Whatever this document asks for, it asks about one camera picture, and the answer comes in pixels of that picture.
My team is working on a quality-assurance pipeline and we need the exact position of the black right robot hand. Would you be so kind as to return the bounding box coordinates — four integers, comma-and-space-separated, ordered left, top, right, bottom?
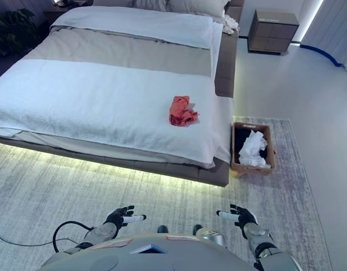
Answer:
216, 204, 259, 227

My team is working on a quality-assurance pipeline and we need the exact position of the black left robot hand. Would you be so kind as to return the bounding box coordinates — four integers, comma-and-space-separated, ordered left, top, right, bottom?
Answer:
105, 205, 147, 228

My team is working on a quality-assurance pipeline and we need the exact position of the red cloth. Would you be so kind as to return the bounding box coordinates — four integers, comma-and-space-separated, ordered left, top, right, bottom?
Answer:
169, 95, 200, 126

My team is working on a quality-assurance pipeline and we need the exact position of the brown woven laundry basket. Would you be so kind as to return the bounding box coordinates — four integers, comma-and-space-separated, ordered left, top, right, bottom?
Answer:
231, 121, 276, 178

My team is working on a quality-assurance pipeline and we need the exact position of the grey bed cover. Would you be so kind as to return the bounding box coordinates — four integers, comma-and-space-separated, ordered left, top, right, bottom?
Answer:
19, 27, 213, 77

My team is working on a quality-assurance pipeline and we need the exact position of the silver right robot leg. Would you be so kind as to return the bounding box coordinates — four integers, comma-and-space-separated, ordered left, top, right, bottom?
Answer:
192, 224, 228, 250

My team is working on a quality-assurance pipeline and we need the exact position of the silver robot torso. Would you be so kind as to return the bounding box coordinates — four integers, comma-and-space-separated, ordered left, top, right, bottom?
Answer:
39, 231, 264, 271

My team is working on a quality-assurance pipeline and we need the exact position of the crumpled white cloth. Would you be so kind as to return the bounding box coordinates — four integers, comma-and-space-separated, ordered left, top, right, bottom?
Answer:
238, 129, 271, 168

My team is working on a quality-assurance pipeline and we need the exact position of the black cloth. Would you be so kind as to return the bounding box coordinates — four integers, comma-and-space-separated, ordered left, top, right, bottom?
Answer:
234, 127, 273, 167

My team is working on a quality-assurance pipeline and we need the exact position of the white fuzzy blanket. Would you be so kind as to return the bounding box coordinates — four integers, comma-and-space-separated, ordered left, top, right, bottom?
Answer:
0, 59, 219, 167

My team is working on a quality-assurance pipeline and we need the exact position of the blue floor tape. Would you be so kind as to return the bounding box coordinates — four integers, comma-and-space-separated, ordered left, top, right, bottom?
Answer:
300, 43, 344, 68

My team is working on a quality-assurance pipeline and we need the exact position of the grey nightstand with drawers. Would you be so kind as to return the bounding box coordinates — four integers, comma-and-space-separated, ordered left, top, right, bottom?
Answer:
247, 8, 300, 56

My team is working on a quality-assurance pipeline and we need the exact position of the crumpled cream cloth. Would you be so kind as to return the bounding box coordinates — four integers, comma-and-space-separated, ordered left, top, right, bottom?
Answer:
222, 14, 241, 35

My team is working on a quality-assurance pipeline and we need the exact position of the white folded duvet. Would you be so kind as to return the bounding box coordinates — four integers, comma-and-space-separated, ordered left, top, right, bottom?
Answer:
50, 6, 213, 51

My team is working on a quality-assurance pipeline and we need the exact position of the white curtain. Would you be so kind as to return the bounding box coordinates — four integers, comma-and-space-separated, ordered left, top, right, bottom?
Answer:
314, 0, 347, 66

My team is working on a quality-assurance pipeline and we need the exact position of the dark green potted plant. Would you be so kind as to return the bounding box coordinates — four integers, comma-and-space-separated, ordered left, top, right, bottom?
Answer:
0, 8, 40, 56

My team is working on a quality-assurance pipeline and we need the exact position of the pale grey pillow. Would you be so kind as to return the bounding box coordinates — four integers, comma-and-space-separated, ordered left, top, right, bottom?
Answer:
166, 0, 231, 20

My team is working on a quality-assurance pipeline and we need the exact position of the dark bedside table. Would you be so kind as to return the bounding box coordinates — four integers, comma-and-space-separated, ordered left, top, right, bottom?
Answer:
43, 0, 78, 19

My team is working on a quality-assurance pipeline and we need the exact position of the thick black wrist cable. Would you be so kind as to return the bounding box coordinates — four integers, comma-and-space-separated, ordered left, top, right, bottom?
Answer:
52, 221, 96, 252

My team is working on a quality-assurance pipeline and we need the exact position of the thin black floor cable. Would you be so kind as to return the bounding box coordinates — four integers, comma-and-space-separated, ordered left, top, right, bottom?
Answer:
0, 231, 76, 247

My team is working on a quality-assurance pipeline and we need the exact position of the brown upholstered bed frame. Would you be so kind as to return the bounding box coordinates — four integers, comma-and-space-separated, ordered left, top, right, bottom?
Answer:
0, 0, 245, 187

